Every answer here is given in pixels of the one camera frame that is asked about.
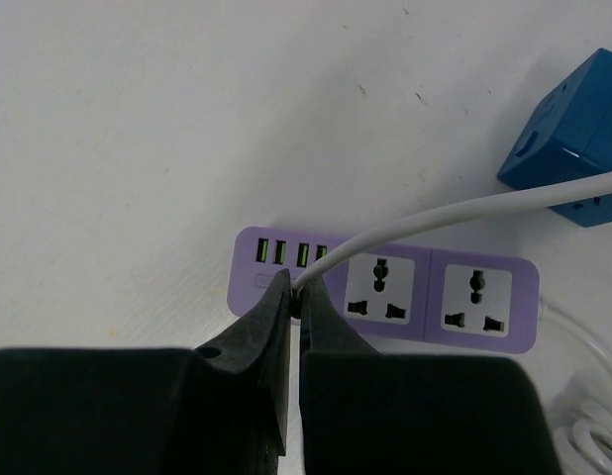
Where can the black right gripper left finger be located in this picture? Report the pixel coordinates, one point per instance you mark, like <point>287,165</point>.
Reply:
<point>246,368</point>

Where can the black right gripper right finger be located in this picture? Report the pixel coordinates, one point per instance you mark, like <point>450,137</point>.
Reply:
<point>322,328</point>

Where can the blue cube socket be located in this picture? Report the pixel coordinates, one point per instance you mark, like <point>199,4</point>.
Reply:
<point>569,134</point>

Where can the purple power strip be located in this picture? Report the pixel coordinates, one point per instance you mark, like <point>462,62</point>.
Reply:
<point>402,291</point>

